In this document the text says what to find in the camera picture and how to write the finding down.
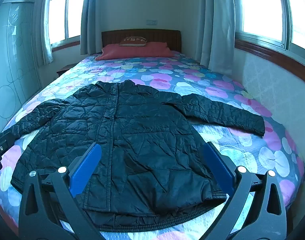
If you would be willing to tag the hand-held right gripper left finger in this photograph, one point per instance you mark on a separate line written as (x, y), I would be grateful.
(85, 170)

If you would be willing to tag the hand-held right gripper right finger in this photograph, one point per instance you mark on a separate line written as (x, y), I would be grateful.
(217, 167)

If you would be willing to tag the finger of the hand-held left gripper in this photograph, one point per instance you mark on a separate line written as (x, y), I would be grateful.
(2, 142)

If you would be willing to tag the black quilted jacket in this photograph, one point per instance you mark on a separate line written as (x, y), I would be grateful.
(142, 130)

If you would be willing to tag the white patterned wardrobe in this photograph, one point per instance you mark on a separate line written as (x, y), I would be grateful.
(12, 55)

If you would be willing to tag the floral bedspread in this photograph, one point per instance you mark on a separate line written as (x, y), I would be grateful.
(192, 75)

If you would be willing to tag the wooden nightstand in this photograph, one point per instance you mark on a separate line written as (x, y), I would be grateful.
(66, 68)

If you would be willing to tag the pale curtain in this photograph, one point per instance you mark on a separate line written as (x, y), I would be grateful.
(46, 52)
(88, 17)
(217, 30)

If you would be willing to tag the wooden window sill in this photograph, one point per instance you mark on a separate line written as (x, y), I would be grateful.
(267, 55)
(65, 44)

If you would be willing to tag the red pillow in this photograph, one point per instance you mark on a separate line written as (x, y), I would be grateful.
(132, 52)

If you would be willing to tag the wooden headboard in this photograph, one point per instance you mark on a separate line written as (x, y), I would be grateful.
(112, 36)

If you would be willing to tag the small brown printed cushion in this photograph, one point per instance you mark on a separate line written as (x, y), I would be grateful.
(133, 40)

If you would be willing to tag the window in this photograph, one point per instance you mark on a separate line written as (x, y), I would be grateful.
(75, 10)
(262, 5)

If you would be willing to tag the white wall socket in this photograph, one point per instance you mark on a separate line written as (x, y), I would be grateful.
(151, 22)

